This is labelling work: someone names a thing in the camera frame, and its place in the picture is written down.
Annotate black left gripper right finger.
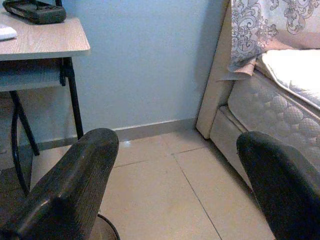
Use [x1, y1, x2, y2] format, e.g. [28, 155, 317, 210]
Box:
[236, 131, 320, 240]

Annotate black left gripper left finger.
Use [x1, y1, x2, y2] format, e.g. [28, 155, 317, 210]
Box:
[0, 127, 120, 240]

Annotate quilted white mattress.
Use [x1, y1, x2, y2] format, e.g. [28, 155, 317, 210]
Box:
[227, 69, 320, 173]

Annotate sliding keyboard tray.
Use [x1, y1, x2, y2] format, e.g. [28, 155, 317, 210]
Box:
[0, 66, 66, 93]

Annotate white quilted mattress pad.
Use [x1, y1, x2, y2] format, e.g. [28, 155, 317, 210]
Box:
[254, 48, 320, 111]

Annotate wooden desk with black legs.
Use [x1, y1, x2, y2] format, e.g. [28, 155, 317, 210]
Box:
[0, 7, 91, 197]

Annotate grey paisley pillow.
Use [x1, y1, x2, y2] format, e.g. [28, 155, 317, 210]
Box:
[227, 0, 320, 76]

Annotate white remote control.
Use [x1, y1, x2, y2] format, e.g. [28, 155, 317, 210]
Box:
[0, 23, 18, 41]

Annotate black charger cradle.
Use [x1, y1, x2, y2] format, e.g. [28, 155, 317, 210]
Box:
[1, 0, 67, 25]

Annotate thin black curved cable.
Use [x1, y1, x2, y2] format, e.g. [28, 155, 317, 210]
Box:
[10, 99, 31, 197]

